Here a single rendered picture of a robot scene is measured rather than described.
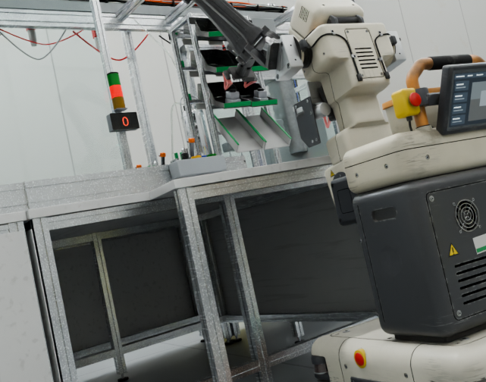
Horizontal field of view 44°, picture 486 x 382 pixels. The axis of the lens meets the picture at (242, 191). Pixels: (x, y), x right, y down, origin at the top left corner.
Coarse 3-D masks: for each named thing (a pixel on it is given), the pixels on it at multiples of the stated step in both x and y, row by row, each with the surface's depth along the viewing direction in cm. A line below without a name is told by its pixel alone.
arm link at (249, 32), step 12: (204, 0) 205; (216, 0) 203; (216, 12) 207; (228, 12) 203; (240, 24) 203; (252, 24) 203; (252, 36) 202; (276, 36) 201; (252, 48) 203; (264, 60) 202
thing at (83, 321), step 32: (64, 256) 367; (128, 256) 391; (160, 256) 403; (64, 288) 364; (96, 288) 375; (128, 288) 387; (160, 288) 399; (192, 288) 408; (96, 320) 371; (128, 320) 383; (160, 320) 395; (192, 320) 404; (96, 352) 335
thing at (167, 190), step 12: (324, 156) 218; (252, 168) 203; (264, 168) 205; (276, 168) 207; (288, 168) 210; (300, 168) 214; (180, 180) 190; (192, 180) 192; (204, 180) 194; (216, 180) 196; (228, 180) 201; (156, 192) 204; (168, 192) 196
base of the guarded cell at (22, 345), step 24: (0, 216) 183; (24, 216) 187; (0, 240) 182; (24, 240) 186; (0, 264) 180; (24, 264) 184; (0, 288) 179; (24, 288) 183; (0, 312) 178; (24, 312) 182; (0, 336) 177; (24, 336) 181; (0, 360) 176; (24, 360) 179; (48, 360) 183
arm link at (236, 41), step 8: (184, 0) 214; (192, 0) 217; (200, 0) 216; (200, 8) 223; (208, 8) 219; (208, 16) 223; (216, 16) 222; (216, 24) 225; (224, 24) 226; (224, 32) 228; (232, 32) 229; (232, 40) 231; (240, 40) 233; (232, 48) 236; (240, 48) 234; (240, 56) 236; (248, 56) 238
